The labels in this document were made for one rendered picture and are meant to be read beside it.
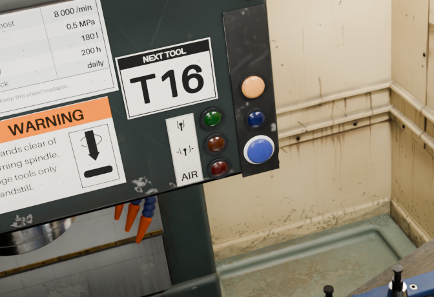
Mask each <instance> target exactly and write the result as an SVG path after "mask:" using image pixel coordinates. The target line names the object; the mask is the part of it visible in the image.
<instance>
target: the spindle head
mask: <svg viewBox="0 0 434 297"><path fill-rule="evenodd" d="M100 3H101V9H102V12H103V18H104V22H105V27H106V31H107V37H108V42H109V46H110V52H111V55H112V61H113V65H114V70H115V74H116V80H117V83H118V89H119V90H116V91H112V92H107V93H104V94H98V95H95V96H90V97H84V98H81V99H76V100H73V101H67V102H64V103H59V104H55V105H50V106H47V107H41V108H37V109H33V110H27V111H24V112H19V113H16V114H10V115H7V116H2V117H0V121H2V120H5V119H10V118H16V117H19V116H24V115H27V114H33V113H36V112H41V111H44V110H50V109H53V108H58V107H63V106H67V105H72V104H76V103H80V102H84V101H89V100H93V99H97V98H101V97H108V102H109V106H110V111H111V115H112V120H113V124H114V129H115V133H116V138H117V142H118V147H119V153H120V156H121V161H122V165H123V170H124V174H125V179H126V182H125V183H120V184H117V185H113V186H109V187H105V188H102V189H97V190H92V191H89V192H84V193H81V194H76V195H73V196H69V197H65V198H61V199H58V200H54V201H49V202H46V203H41V204H38V205H33V206H30V207H25V208H22V209H17V210H13V211H10V212H5V213H2V214H0V236H2V235H5V234H10V233H13V232H17V231H21V230H25V229H29V228H32V227H37V226H40V225H45V224H48V223H52V222H55V221H60V220H65V219H68V218H72V217H75V216H80V215H83V214H88V213H91V212H95V211H98V210H103V209H107V208H111V207H115V206H118V205H122V204H126V203H130V202H133V201H138V200H142V199H145V198H150V197H153V196H157V195H160V194H165V193H168V192H173V191H176V190H180V189H185V188H188V187H193V186H196V185H200V184H203V183H208V182H211V181H216V180H219V179H214V178H212V177H211V176H210V175H209V173H208V170H207V168H208V165H209V163H210V162H211V161H212V160H213V159H215V158H219V157H223V158H226V159H228V160H229V162H230V163H231V171H230V173H228V175H226V177H224V178H228V177H231V176H235V175H239V174H242V168H241V162H240V151H239V146H238V135H237V129H236V120H235V113H234V103H233V93H232V87H231V77H230V72H229V62H228V56H227V45H226V40H225V29H224V23H223V12H227V11H231V10H236V9H240V8H245V7H249V6H254V5H260V4H264V3H265V11H266V19H267V33H268V41H269V55H270V63H271V77H272V85H273V99H274V114H275V121H276V136H277V144H278V153H279V150H280V147H279V139H278V124H277V117H276V101H275V94H274V79H273V65H272V57H271V42H270V35H269V20H268V12H267V0H100ZM206 37H210V40H211V50H212V59H213V65H214V74H215V80H216V89H217V94H218V98H217V99H212V100H208V101H204V102H201V103H195V104H192V105H187V106H184V107H179V108H174V109H170V110H166V111H162V112H157V113H154V114H149V115H146V116H140V117H137V118H132V119H128V118H127V113H126V109H125V103H124V99H123V94H122V90H121V84H120V80H119V75H118V69H117V65H116V60H115V57H119V56H125V55H129V54H134V53H138V52H143V51H146V50H152V49H155V48H161V47H165V46H170V45H175V44H178V43H184V42H188V41H193V40H197V39H202V38H206ZM209 107H218V108H220V109H221V110H222V111H223V113H224V115H225V120H224V122H223V124H222V125H221V126H220V127H219V128H217V129H215V130H207V129H206V128H204V127H203V126H202V124H201V122H200V117H201V114H202V112H203V111H204V110H205V109H207V108H209ZM192 113H193V116H194V124H195V129H196V137H197V141H198V149H199V154H200V162H201V170H202V174H203V181H198V182H195V183H191V184H188V185H183V186H180V187H178V186H177V182H176V175H175V171H174V163H173V160H172V152H171V146H170V141H169V135H168V131H167V124H166V119H170V118H175V117H178V116H183V115H187V114H192ZM215 132H219V133H222V134H224V135H225V136H226V138H227V140H228V146H227V148H226V149H225V150H224V151H223V152H222V153H221V154H218V155H212V154H209V153H207V152H206V150H205V148H204V142H205V139H206V138H207V136H209V135H210V134H212V133H215ZM221 179H223V178H221Z"/></svg>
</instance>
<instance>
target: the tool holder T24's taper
mask: <svg viewBox="0 0 434 297"><path fill-rule="evenodd" d="M387 297H408V291H407V287H406V284H405V283H404V287H403V289H401V290H395V289H394V288H392V282H390V284H389V287H388V291H387Z"/></svg>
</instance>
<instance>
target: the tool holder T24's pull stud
mask: <svg viewBox="0 0 434 297"><path fill-rule="evenodd" d="M393 272H394V273H395V275H394V276H393V277H392V288H394V289H395V290H401V289H403V287H404V279H403V277H402V276H401V272H403V267H402V266H401V265H394V266H393Z"/></svg>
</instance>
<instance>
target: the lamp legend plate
mask: <svg viewBox="0 0 434 297"><path fill-rule="evenodd" d="M166 124H167V131H168V135H169V141H170V149H171V152H172V160H173V163H174V171H175V175H176V182H177V186H178V187H180V186H183V185H188V184H191V183H195V182H198V181H203V174H202V166H201V162H200V154H199V149H198V141H197V137H196V129H195V124H194V116H193V113H192V114H187V115H183V116H178V117H175V118H170V119H166Z"/></svg>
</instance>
